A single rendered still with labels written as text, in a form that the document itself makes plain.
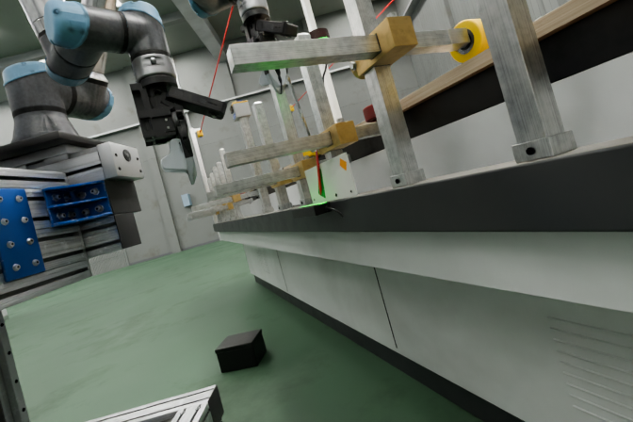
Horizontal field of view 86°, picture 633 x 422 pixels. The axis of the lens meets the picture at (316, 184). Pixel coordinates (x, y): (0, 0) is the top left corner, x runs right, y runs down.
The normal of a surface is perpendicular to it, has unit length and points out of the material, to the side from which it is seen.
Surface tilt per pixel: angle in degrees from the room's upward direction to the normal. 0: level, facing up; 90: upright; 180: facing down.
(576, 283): 90
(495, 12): 90
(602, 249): 90
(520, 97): 90
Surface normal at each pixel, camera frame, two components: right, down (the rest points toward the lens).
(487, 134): -0.88, 0.24
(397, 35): 0.39, -0.13
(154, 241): 0.00, -0.03
